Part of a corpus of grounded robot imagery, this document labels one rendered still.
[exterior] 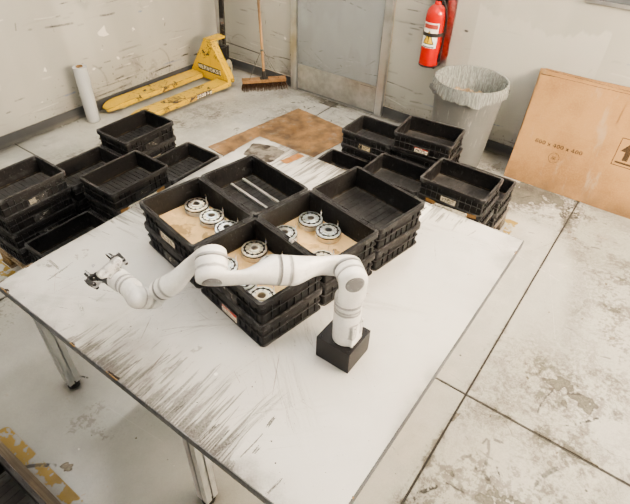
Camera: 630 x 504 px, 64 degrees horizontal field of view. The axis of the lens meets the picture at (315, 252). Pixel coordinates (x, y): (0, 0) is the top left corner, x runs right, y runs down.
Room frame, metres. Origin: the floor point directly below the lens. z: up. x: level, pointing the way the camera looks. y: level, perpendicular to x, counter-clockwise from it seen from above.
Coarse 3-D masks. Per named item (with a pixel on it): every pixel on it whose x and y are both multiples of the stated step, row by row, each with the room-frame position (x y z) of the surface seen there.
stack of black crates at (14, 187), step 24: (24, 168) 2.52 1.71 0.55; (48, 168) 2.52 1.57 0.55; (0, 192) 2.36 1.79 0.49; (24, 192) 2.23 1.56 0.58; (48, 192) 2.34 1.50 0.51; (0, 216) 2.14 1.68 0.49; (24, 216) 2.20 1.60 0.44; (48, 216) 2.30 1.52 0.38; (72, 216) 2.41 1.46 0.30; (0, 240) 2.23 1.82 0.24; (24, 240) 2.16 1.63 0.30; (24, 264) 2.12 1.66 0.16
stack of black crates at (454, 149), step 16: (400, 128) 3.13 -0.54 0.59; (416, 128) 3.28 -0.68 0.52; (432, 128) 3.22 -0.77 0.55; (448, 128) 3.17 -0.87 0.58; (400, 144) 3.04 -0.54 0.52; (416, 144) 2.99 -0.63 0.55; (432, 144) 2.93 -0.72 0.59; (448, 144) 3.10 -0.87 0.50; (416, 160) 2.97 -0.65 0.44; (432, 160) 2.91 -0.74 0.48
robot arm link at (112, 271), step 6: (114, 258) 1.23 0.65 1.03; (120, 258) 1.24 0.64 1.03; (108, 264) 1.21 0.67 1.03; (114, 264) 1.21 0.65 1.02; (120, 264) 1.23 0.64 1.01; (102, 270) 1.19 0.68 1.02; (108, 270) 1.19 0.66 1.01; (114, 270) 1.21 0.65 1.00; (120, 270) 1.22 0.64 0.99; (102, 276) 1.18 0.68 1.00; (108, 276) 1.19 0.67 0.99; (114, 276) 1.19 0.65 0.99; (120, 276) 1.19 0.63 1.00; (108, 282) 1.19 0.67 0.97; (114, 282) 1.17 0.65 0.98; (114, 288) 1.17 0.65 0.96
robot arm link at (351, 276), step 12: (348, 264) 1.14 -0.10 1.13; (360, 264) 1.15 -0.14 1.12; (336, 276) 1.13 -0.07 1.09; (348, 276) 1.10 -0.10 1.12; (360, 276) 1.10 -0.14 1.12; (348, 288) 1.09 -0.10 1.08; (360, 288) 1.10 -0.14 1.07; (336, 300) 1.11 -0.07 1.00; (348, 300) 1.09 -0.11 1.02; (360, 300) 1.11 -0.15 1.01
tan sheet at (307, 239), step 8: (288, 224) 1.72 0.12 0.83; (296, 224) 1.72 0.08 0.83; (304, 232) 1.67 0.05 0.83; (312, 232) 1.67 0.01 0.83; (304, 240) 1.61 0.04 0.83; (312, 240) 1.61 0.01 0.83; (344, 240) 1.62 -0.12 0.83; (352, 240) 1.62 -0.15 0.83; (312, 248) 1.56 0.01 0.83; (320, 248) 1.57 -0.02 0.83; (328, 248) 1.57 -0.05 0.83; (336, 248) 1.57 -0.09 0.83; (344, 248) 1.57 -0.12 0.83
